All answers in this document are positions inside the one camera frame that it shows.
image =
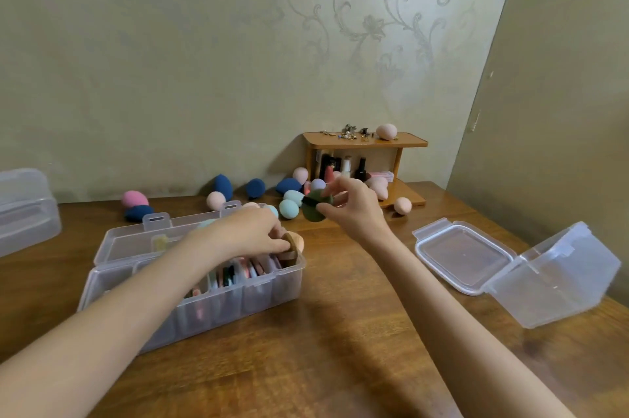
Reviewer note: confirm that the small wooden rack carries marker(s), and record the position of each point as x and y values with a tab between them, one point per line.
408	140

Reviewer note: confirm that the pile of metal hair clips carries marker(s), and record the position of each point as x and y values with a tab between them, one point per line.
349	131

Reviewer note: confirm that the person's left forearm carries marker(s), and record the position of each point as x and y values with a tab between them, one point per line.
98	329

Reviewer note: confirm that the small clear plastic box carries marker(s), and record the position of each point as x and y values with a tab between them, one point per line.
27	216

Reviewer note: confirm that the puffs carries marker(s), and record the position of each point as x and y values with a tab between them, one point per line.
245	269

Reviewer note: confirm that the clear divided organizer box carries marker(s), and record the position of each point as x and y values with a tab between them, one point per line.
275	290

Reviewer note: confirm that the large clear plastic container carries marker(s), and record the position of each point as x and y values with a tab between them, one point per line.
550	280

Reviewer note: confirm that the person's left hand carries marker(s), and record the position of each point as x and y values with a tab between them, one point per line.
245	233

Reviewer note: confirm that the pink cosmetic bottle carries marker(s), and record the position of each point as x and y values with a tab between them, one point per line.
329	174

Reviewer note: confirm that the pale green door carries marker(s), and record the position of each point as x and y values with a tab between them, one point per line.
555	113

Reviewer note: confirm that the person's right forearm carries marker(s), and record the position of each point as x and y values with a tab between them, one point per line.
457	334

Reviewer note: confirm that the white cosmetic bottle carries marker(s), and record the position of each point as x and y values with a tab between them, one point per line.
347	166

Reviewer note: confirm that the person's right hand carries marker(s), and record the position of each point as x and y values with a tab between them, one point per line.
358	211

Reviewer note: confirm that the pile of makeup sponges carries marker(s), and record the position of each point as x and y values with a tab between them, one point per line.
133	199

